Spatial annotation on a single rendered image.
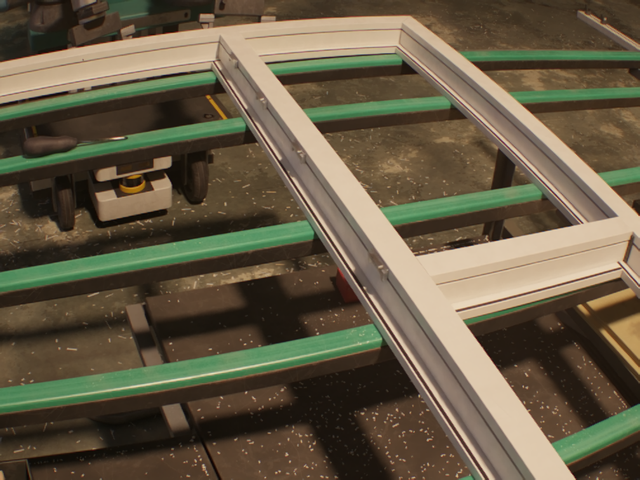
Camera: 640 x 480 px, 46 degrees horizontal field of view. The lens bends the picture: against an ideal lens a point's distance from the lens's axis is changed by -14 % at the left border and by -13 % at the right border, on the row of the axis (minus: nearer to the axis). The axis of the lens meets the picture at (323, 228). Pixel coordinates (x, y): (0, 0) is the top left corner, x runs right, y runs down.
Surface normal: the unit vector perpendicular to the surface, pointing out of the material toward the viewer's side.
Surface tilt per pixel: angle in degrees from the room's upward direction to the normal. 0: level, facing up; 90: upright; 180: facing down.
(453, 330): 0
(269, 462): 0
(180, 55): 90
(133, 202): 90
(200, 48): 90
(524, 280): 90
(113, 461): 0
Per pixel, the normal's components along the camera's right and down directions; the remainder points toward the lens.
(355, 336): 0.07, -0.83
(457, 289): 0.36, 0.55
